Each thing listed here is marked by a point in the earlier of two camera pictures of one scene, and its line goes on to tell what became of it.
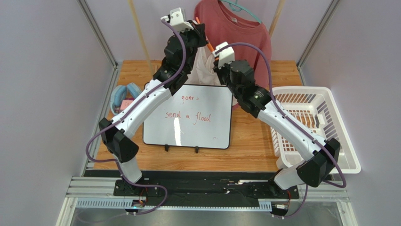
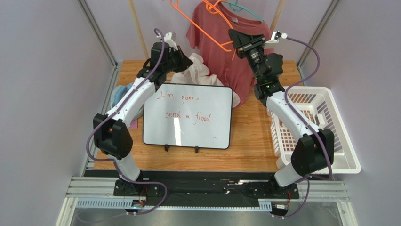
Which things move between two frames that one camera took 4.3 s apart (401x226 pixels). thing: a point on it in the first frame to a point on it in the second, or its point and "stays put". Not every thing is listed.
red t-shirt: [223, 23] stays put
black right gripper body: [217, 67] to [247, 41]
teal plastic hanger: [240, 9] stays put
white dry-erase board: [197, 116] stays put
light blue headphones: [120, 92] stays put
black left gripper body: [195, 40] to [169, 66]
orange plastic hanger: [208, 44] to [213, 7]
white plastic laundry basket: [315, 108] stays put
